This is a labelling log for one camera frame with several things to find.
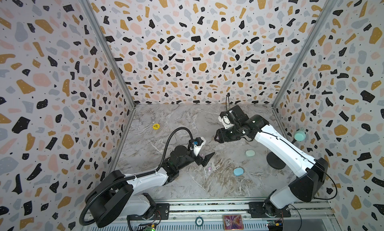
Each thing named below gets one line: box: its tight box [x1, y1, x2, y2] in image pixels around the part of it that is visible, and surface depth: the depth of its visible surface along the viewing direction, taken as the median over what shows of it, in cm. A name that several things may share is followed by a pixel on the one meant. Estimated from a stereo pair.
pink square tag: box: [223, 215, 244, 231], surface depth 72 cm
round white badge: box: [195, 216, 204, 227], surface depth 73 cm
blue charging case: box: [233, 167, 245, 177], surface depth 88 cm
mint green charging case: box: [244, 149, 256, 158], surface depth 96 cm
